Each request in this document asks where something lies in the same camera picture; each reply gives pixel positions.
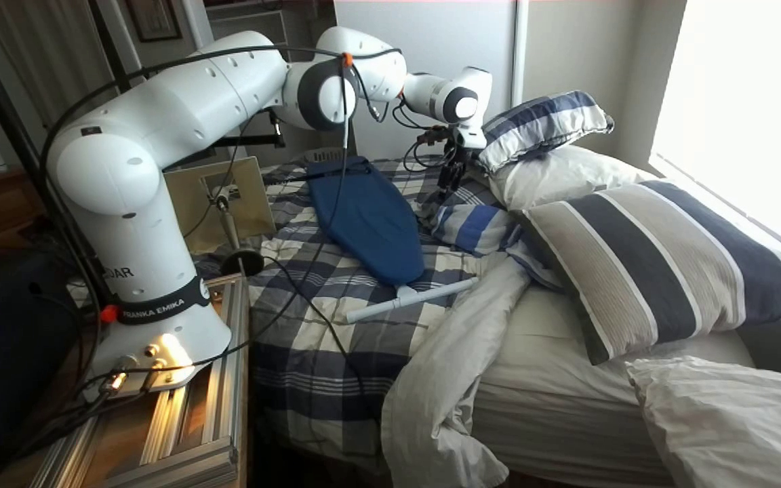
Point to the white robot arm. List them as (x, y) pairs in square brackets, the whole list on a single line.
[(112, 164)]

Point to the white crumpled pillow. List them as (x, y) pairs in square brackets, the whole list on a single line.
[(715, 425)]

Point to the grey striped pillow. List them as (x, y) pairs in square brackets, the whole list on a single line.
[(653, 265)]

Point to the white ironing board leg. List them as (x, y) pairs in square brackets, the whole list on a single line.
[(408, 297)]

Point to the black chair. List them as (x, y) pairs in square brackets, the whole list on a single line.
[(39, 327)]

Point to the tan cardboard box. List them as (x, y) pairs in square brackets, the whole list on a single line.
[(188, 196)]

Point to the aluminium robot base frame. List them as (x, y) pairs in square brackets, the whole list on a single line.
[(192, 437)]

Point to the blue plaid bed cover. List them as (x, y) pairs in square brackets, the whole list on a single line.
[(319, 383)]

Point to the blue white striped towel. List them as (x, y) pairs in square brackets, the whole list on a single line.
[(471, 221)]

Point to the blue ironing board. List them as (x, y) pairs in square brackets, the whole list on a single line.
[(368, 217)]

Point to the white bed sheet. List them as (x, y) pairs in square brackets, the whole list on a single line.
[(502, 385)]

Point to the black camera stand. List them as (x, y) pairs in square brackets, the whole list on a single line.
[(241, 200)]

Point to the plain white pillow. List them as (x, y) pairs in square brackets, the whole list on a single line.
[(559, 175)]

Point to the blue plaid pillow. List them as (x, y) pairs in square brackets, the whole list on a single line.
[(542, 126)]

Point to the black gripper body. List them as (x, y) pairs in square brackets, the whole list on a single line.
[(459, 159)]

